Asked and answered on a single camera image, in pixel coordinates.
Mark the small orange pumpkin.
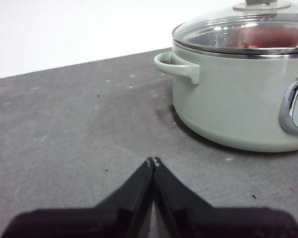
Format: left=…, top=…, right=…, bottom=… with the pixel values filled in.
left=240, top=40, right=260, bottom=50

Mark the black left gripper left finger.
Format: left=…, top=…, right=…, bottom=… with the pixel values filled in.
left=1, top=156, right=155, bottom=238

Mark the pale green electric pot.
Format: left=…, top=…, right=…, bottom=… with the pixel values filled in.
left=153, top=47, right=298, bottom=153

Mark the glass lid with green knob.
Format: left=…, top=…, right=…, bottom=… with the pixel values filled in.
left=171, top=0, right=298, bottom=60

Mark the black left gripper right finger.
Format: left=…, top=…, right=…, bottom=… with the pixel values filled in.
left=153, top=156, right=298, bottom=238

